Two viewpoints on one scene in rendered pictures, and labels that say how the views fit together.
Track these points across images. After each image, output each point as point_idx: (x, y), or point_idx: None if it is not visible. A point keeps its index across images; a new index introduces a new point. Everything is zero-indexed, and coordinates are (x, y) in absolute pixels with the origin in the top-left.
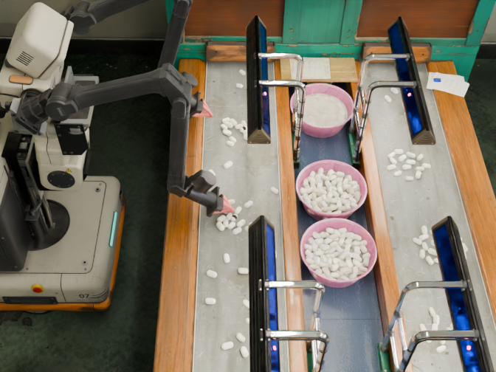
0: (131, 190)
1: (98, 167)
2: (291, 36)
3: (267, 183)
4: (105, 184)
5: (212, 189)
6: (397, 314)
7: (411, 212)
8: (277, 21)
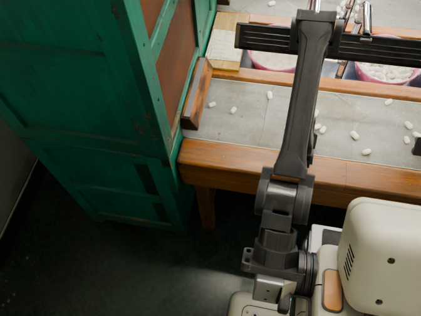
0: (209, 291)
1: None
2: (200, 37)
3: (376, 107)
4: (248, 306)
5: (415, 144)
6: None
7: (405, 16)
8: (192, 36)
